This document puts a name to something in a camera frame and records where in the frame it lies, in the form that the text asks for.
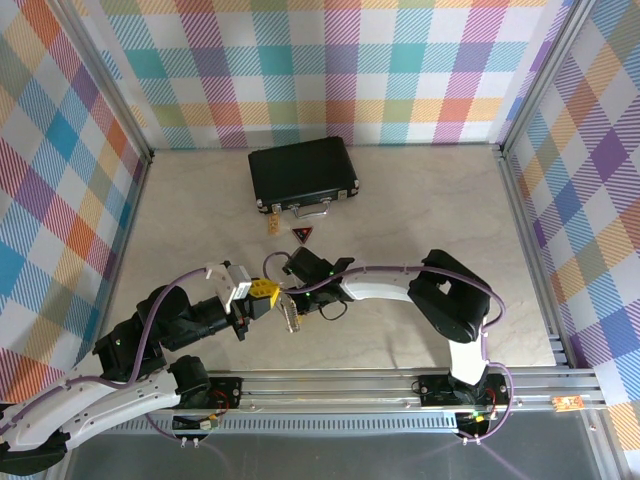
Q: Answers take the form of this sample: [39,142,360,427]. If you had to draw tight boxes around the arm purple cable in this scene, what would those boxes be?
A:
[262,251,517,444]
[0,267,221,446]

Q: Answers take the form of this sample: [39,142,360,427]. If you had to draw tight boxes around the grey metal panel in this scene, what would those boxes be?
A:
[64,429,626,480]

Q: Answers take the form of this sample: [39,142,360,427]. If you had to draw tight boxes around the small circuit board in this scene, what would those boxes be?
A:
[172,414,221,432]
[457,410,494,436]

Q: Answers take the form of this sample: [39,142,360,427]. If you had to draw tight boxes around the aluminium frame rail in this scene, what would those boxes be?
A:
[49,367,609,436]

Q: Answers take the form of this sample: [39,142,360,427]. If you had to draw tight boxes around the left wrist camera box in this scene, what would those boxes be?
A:
[204,260,251,315]

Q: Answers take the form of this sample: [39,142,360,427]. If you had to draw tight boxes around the black briefcase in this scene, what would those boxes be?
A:
[247,137,362,220]

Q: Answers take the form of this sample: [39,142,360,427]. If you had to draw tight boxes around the aluminium frame post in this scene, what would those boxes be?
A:
[497,0,594,159]
[47,0,155,164]

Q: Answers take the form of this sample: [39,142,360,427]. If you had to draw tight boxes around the aluminium side rail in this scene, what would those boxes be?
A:
[499,149,571,369]
[87,154,154,361]

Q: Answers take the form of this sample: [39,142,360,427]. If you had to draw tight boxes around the left aluminium frame post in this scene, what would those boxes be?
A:
[47,0,155,164]

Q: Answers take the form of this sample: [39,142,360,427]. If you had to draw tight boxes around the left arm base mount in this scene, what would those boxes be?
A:
[207,375,245,412]

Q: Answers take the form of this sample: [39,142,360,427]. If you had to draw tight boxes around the right small circuit board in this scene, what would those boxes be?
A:
[457,410,494,436]

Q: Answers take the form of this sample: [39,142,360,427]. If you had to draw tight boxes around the right aluminium frame post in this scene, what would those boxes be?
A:
[497,0,594,159]

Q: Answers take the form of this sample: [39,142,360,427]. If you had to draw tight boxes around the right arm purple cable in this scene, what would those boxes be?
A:
[262,251,517,444]

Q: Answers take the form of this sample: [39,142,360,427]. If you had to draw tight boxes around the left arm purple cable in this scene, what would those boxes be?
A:
[0,267,221,446]

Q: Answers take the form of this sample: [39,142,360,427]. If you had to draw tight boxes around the left small circuit board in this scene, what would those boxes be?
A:
[172,414,221,432]

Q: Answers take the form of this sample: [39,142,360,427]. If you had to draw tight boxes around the right aluminium side rail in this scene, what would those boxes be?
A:
[499,149,571,369]

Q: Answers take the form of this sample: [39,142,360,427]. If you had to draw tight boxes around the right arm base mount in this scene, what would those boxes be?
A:
[415,372,511,407]

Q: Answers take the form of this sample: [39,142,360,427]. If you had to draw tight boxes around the left aluminium side rail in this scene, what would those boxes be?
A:
[87,154,154,361]

